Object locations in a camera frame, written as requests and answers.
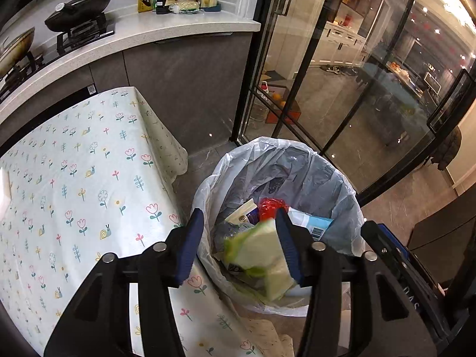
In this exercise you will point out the trash bin with plastic liner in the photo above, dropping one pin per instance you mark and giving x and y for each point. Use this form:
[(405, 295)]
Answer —
[(297, 178)]

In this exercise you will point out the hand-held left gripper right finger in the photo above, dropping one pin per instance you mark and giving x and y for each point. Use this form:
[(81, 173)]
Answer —
[(288, 247)]

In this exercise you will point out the black gas stove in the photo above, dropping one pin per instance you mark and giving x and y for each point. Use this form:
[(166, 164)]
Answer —
[(74, 35)]

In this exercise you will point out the yellow green plastic bag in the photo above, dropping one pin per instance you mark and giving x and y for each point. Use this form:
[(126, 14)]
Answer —
[(260, 253)]

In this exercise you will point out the dark jacket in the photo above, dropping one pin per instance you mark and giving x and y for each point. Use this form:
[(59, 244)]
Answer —
[(448, 148)]

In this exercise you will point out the blue white plastic packet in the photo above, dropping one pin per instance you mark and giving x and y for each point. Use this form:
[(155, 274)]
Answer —
[(312, 223)]

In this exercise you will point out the floral tablecloth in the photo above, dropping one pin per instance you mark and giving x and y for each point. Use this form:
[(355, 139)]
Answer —
[(74, 193)]

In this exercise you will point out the clear water jug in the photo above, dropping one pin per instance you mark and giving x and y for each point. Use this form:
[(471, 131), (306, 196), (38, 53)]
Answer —
[(260, 109)]

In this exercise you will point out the white sideboard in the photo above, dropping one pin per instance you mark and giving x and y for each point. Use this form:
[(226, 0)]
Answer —
[(340, 41)]

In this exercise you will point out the beige wok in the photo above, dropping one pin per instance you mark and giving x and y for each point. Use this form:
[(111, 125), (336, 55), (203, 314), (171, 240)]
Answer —
[(15, 54)]

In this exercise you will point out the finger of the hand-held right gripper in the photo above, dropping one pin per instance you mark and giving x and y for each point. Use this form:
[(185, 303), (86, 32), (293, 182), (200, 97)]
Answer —
[(383, 238)]

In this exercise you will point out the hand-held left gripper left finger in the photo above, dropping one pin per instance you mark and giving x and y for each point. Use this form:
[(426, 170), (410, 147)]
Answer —
[(191, 247)]

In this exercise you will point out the cardboard box with oranges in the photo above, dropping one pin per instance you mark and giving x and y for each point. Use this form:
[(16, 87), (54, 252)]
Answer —
[(284, 108)]

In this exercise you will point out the red plastic bag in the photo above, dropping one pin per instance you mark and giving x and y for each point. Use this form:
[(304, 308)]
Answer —
[(269, 208)]

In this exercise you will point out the black frying pan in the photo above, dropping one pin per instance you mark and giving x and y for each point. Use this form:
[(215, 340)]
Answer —
[(81, 16)]

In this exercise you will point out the dining table with blue cloth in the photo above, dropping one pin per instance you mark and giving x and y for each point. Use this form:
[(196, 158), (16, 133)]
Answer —
[(394, 96)]

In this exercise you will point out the black framed glass door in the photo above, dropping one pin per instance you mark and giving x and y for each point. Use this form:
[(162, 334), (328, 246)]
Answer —
[(334, 81)]

